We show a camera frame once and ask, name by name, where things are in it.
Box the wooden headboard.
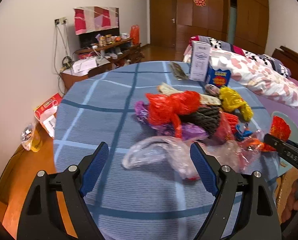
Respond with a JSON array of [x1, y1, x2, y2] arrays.
[[272, 46, 298, 81]]

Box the purple snack bag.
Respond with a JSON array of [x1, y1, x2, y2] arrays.
[[134, 101, 209, 141]]

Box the blue plaid tablecloth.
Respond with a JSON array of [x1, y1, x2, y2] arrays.
[[53, 61, 281, 240]]

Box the cluttered wooden tv stand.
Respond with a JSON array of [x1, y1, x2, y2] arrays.
[[60, 38, 144, 92]]

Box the pink grey crumpled cloth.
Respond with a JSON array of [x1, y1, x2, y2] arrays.
[[205, 84, 220, 97]]

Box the clear plastic bag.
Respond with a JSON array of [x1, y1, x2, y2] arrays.
[[122, 132, 261, 180]]

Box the red patchwork covered television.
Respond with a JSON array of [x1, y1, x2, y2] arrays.
[[74, 7, 119, 35]]

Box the wooden door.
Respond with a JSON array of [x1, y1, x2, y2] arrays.
[[150, 0, 177, 48]]

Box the wall power socket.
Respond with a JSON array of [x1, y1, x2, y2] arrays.
[[54, 17, 67, 25]]

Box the dark flat snack packet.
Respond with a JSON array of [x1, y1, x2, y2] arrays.
[[169, 62, 189, 80]]

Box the yellow plastic bag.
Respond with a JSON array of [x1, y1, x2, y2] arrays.
[[219, 86, 254, 122]]

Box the red white cardboard box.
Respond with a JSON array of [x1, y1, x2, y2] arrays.
[[34, 93, 62, 138]]

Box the white tall carton box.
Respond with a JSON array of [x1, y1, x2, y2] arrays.
[[189, 41, 211, 82]]

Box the brown wooden wardrobe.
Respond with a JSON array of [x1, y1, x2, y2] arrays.
[[140, 0, 270, 55]]

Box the black knit cloth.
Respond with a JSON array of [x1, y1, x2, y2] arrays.
[[179, 106, 221, 136]]

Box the red wall decoration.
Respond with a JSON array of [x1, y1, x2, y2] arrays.
[[193, 0, 206, 7]]

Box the folded patterned blankets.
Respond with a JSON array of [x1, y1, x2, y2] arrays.
[[183, 35, 291, 78]]

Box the red knit cloth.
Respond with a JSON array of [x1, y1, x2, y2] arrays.
[[214, 111, 239, 141]]

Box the red plastic bag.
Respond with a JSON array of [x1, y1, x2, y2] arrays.
[[246, 116, 291, 152]]

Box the wicker chair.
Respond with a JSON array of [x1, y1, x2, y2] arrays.
[[275, 168, 298, 224]]

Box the orange plastic bag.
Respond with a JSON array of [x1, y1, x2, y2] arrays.
[[130, 25, 140, 45]]

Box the light blue trash bin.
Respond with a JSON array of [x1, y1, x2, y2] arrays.
[[270, 110, 298, 178]]

